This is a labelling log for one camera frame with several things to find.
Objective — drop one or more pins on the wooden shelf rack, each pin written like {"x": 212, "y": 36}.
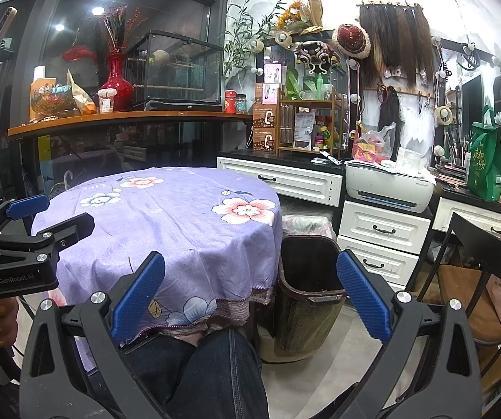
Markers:
{"x": 311, "y": 109}

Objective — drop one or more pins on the ornate headpiece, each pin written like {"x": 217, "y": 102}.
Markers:
{"x": 313, "y": 56}

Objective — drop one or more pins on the brown wooden counter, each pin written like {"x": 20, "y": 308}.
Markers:
{"x": 123, "y": 120}

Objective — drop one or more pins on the green tote bag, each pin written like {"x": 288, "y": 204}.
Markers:
{"x": 486, "y": 161}

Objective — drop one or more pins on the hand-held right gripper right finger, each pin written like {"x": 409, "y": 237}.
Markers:
{"x": 364, "y": 301}

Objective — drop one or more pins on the person's leg in dark jeans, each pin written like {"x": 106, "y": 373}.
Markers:
{"x": 198, "y": 379}

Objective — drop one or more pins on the white desk drawer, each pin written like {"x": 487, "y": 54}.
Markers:
{"x": 473, "y": 216}

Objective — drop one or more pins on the white printer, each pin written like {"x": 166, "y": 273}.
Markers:
{"x": 385, "y": 185}

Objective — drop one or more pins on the dried sunflower bouquet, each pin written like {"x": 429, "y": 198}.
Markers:
{"x": 298, "y": 15}

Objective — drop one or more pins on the black chair with brown cushion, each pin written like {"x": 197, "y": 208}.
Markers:
{"x": 473, "y": 227}

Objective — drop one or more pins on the red tin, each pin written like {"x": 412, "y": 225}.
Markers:
{"x": 231, "y": 102}

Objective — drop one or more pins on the green leafy branches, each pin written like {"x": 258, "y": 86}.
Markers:
{"x": 241, "y": 39}

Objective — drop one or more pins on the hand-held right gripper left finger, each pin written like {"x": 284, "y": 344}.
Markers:
{"x": 141, "y": 297}

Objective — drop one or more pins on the smartphone on holder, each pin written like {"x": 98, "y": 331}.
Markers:
{"x": 1, "y": 30}

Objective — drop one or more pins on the row of hair extensions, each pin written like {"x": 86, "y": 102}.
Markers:
{"x": 394, "y": 43}

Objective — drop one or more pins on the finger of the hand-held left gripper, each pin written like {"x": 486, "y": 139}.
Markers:
{"x": 27, "y": 207}
{"x": 67, "y": 229}

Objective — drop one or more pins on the white maroon pouch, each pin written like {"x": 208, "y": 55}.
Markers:
{"x": 305, "y": 131}

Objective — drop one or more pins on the purple floral tablecloth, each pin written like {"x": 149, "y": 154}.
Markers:
{"x": 167, "y": 227}

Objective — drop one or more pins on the brown coffee carton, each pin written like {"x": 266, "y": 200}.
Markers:
{"x": 265, "y": 117}
{"x": 265, "y": 140}

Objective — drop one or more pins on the red embroidered fur hat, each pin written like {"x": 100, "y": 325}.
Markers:
{"x": 350, "y": 41}

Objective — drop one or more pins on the long white cabinet drawer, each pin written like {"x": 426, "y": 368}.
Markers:
{"x": 285, "y": 181}

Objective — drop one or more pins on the red vase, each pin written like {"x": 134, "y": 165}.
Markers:
{"x": 116, "y": 83}

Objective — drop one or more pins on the pink white cosmetic box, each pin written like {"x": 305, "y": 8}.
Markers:
{"x": 273, "y": 74}

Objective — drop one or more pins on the glass terrarium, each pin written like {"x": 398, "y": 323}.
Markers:
{"x": 176, "y": 70}

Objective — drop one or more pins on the plastic bag with red packets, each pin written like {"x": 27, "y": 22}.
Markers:
{"x": 370, "y": 146}

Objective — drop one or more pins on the white product box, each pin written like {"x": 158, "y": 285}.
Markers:
{"x": 270, "y": 94}

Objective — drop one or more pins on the dried branches with red berries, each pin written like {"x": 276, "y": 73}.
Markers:
{"x": 119, "y": 26}

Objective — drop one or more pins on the green plastic bottle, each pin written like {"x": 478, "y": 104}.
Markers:
{"x": 320, "y": 87}

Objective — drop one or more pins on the yellow brown snack bag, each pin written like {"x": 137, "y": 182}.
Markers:
{"x": 82, "y": 96}

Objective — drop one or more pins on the decorative lotus bowl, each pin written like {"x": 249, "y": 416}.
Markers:
{"x": 51, "y": 100}

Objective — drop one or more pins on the glass jar with coloured contents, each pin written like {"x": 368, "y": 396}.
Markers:
{"x": 241, "y": 104}

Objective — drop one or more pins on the brown trash bin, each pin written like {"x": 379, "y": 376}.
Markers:
{"x": 307, "y": 279}

